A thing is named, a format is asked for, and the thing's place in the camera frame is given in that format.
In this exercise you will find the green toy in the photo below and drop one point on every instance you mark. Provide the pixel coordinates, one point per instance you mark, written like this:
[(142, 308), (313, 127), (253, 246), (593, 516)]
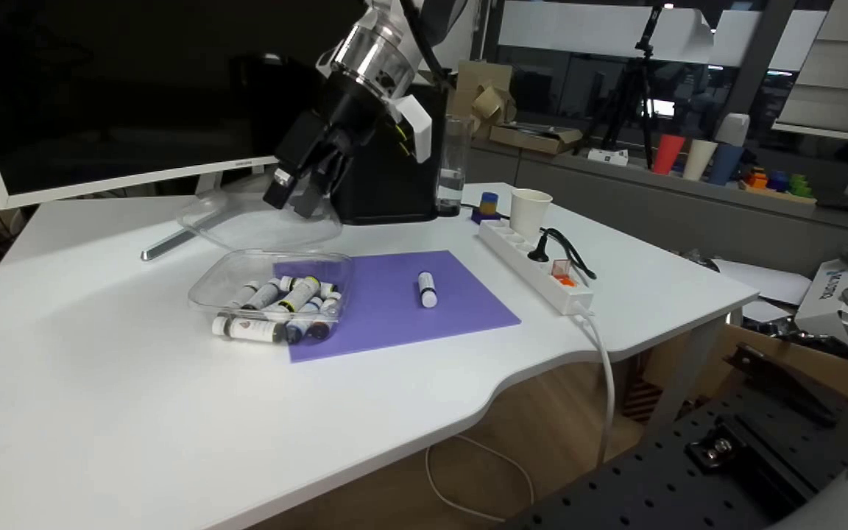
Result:
[(799, 184)]

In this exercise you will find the clear plastic box lid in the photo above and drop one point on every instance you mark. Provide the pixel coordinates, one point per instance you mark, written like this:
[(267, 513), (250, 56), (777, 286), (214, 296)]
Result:
[(250, 224)]

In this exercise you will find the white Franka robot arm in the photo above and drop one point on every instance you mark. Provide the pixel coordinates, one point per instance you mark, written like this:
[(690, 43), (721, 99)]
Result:
[(381, 46)]

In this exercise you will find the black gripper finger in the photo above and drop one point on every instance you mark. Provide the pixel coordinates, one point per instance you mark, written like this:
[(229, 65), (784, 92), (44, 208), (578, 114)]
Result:
[(279, 187), (313, 195)]

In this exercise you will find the white power strip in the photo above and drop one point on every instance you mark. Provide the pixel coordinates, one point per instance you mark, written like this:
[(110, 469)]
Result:
[(535, 265)]

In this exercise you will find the orange toy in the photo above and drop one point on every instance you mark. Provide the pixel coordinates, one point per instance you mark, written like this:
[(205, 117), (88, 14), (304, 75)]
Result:
[(759, 177)]

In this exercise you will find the large white paint tube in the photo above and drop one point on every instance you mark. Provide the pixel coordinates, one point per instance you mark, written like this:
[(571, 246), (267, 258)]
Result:
[(247, 329)]

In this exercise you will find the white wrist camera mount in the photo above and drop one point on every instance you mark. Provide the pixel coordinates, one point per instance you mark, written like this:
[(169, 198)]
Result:
[(416, 127)]

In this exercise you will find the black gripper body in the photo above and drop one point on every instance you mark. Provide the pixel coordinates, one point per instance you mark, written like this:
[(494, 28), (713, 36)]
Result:
[(337, 127)]

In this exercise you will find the white framed computer monitor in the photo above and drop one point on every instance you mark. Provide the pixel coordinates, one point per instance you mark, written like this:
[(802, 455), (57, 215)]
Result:
[(141, 92)]

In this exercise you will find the white tube with yellow band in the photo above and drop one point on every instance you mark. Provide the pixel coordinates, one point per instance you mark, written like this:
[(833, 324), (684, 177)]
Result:
[(298, 293)]

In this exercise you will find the red plastic cup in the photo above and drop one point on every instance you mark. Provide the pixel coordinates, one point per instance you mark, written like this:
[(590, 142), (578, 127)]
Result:
[(668, 153)]

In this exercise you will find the cream plastic cup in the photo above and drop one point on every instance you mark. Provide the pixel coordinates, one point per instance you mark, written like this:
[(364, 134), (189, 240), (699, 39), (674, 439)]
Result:
[(699, 159)]

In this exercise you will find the clear plastic box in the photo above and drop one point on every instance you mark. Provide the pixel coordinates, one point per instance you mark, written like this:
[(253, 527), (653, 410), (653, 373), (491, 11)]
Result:
[(270, 283)]

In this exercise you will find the white tube with purple cap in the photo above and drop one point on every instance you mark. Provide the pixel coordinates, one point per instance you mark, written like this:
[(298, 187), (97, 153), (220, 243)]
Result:
[(429, 290)]

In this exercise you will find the black camera tripod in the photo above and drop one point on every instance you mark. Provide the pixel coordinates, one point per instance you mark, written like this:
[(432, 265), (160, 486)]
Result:
[(644, 77)]

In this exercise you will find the purple mat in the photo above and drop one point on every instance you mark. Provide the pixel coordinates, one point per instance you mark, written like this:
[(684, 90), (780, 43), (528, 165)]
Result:
[(400, 310)]

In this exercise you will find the white tube with blue cap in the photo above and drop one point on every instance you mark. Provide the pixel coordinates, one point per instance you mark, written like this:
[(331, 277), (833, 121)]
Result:
[(309, 329)]

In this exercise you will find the blue plastic cup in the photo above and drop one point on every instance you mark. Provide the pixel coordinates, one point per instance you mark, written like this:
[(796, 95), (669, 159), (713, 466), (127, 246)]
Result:
[(727, 164)]

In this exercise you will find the clear drinking glass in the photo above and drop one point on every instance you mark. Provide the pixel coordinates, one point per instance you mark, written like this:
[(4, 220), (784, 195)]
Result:
[(451, 177)]

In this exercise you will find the black perforated board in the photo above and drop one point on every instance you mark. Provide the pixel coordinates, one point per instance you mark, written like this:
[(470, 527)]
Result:
[(709, 473)]

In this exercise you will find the silver monitor stand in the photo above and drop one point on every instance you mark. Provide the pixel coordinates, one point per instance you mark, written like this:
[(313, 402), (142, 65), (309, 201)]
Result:
[(189, 227)]

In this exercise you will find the small blue bottle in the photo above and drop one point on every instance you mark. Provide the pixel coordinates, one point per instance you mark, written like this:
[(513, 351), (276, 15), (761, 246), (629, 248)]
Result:
[(487, 205)]

